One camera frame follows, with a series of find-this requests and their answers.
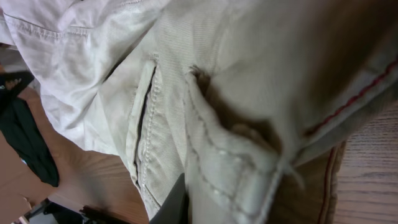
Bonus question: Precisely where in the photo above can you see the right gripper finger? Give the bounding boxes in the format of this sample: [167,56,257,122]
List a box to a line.
[149,174,188,224]

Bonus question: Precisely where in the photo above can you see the beige khaki shorts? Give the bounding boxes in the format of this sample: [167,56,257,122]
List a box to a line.
[1,0,397,223]

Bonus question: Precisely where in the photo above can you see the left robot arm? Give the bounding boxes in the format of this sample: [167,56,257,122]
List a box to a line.
[12,198,129,224]

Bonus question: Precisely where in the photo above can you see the black garment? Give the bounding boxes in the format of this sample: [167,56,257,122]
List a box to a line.
[1,71,60,187]

